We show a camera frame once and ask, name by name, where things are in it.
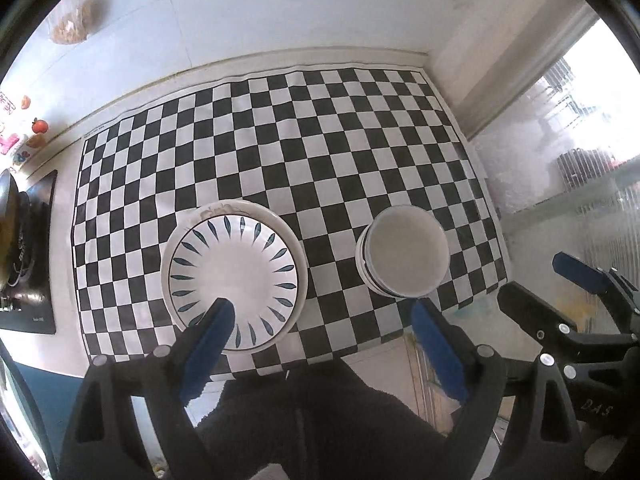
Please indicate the orange fruit wall sticker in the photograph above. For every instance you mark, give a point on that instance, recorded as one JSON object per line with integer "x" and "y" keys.
{"x": 40, "y": 125}

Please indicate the white blue leaf-pattern plate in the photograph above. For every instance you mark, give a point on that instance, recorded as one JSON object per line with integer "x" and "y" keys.
{"x": 235, "y": 265}

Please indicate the white grey floral plate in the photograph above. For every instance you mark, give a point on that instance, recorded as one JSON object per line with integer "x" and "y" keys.
{"x": 225, "y": 208}

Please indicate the hanging bag of food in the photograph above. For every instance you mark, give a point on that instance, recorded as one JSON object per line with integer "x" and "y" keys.
{"x": 77, "y": 20}

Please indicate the white dark-rimmed bowl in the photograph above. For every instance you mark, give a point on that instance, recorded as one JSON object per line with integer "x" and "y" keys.
{"x": 407, "y": 247}

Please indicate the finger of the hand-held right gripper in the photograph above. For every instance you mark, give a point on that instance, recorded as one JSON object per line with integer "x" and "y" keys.
{"x": 580, "y": 272}
{"x": 530, "y": 310}

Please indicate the black cooktop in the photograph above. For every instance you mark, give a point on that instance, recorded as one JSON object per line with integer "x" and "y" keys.
{"x": 37, "y": 285}

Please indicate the teal cabinet front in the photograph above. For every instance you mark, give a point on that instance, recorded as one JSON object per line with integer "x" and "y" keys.
{"x": 55, "y": 410}

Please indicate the grey metal rack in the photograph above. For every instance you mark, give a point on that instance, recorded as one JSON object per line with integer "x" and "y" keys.
{"x": 585, "y": 167}

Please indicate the person's right hand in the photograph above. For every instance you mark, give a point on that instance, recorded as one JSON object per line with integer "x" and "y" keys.
{"x": 607, "y": 457}

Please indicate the black white checkered mat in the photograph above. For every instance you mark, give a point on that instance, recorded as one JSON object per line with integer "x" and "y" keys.
{"x": 300, "y": 160}

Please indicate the pink wall sticker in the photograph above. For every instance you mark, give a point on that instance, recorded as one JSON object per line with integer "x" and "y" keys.
{"x": 9, "y": 144}

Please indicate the metal wok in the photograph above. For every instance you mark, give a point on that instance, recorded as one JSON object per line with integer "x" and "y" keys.
{"x": 7, "y": 230}

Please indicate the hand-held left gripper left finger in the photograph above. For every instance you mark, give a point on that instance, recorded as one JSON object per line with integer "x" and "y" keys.
{"x": 210, "y": 340}

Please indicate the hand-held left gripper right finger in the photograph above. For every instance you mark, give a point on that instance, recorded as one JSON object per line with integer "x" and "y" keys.
{"x": 440, "y": 350}

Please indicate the frosted glass sliding door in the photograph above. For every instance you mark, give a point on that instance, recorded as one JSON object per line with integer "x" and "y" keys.
{"x": 565, "y": 125}

